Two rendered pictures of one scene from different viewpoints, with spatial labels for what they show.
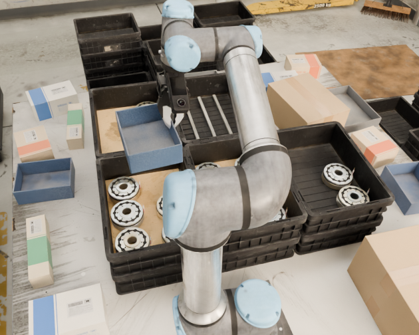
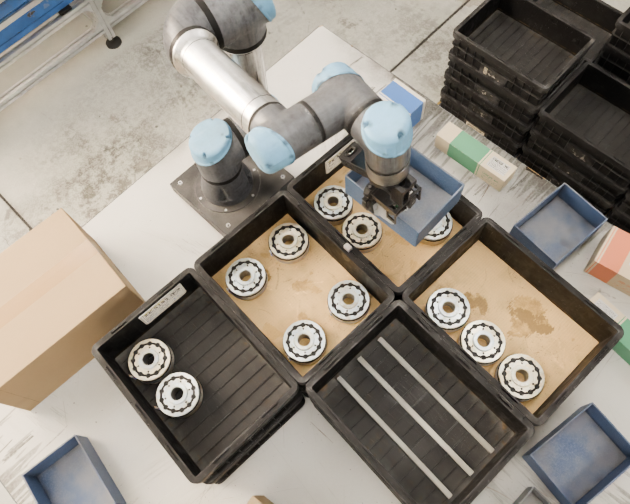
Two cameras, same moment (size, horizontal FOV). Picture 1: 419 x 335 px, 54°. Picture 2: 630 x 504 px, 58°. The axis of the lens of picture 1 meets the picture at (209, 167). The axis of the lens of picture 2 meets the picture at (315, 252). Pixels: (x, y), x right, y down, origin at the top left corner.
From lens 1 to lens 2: 1.41 m
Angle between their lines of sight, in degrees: 66
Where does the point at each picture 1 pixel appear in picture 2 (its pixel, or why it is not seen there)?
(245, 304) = (217, 125)
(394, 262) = (90, 267)
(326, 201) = (186, 348)
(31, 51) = not seen: outside the picture
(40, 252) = (465, 145)
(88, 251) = not seen: hidden behind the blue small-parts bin
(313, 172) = (215, 392)
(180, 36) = (340, 71)
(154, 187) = (403, 253)
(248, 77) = (236, 79)
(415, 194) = (70, 490)
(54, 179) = (555, 244)
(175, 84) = not seen: hidden behind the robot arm
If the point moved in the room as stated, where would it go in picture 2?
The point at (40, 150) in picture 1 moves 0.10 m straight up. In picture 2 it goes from (603, 250) to (620, 234)
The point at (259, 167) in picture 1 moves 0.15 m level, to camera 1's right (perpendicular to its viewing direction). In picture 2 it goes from (187, 13) to (112, 43)
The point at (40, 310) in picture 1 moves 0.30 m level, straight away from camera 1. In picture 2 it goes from (408, 99) to (509, 126)
